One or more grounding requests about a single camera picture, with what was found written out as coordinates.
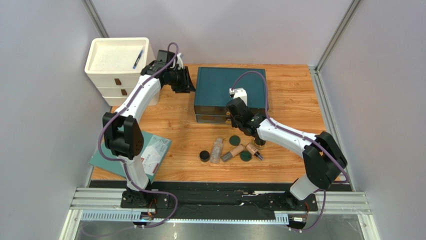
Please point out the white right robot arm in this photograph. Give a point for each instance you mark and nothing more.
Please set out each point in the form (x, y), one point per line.
(323, 159)

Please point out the beige tube grey cap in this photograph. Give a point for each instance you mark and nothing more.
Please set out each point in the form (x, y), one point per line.
(232, 153)

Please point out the aluminium frame rail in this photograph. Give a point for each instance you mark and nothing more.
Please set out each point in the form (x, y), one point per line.
(101, 203)

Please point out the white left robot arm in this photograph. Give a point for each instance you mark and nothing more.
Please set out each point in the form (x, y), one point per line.
(121, 133)

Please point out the gold round jar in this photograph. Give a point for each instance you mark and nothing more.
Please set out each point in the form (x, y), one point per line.
(259, 143)

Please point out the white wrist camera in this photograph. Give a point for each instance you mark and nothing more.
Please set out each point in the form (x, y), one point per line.
(179, 61)
(239, 93)

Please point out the teal booklet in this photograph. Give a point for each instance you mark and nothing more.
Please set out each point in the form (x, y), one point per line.
(154, 150)

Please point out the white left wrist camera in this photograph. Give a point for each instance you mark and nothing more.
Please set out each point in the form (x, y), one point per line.
(179, 61)

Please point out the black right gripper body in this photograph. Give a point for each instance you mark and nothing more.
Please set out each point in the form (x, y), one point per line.
(235, 110)

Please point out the blue pen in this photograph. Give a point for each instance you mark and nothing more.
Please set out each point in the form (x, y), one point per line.
(138, 59)

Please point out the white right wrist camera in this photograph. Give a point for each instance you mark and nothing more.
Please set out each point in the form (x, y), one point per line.
(239, 93)

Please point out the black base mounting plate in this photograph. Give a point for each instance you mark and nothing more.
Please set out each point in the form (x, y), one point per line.
(219, 200)

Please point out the white drawer cabinet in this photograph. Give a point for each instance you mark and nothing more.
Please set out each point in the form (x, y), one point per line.
(109, 66)

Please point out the black round jar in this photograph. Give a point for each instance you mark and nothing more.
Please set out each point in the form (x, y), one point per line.
(204, 156)

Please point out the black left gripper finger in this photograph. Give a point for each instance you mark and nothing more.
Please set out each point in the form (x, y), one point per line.
(184, 88)
(186, 78)

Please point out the green round compact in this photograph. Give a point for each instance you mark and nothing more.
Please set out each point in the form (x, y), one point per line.
(245, 156)
(234, 140)

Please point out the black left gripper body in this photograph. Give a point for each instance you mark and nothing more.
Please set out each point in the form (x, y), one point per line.
(177, 76)

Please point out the clear plastic bottle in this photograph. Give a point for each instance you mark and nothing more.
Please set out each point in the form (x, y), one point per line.
(216, 152)

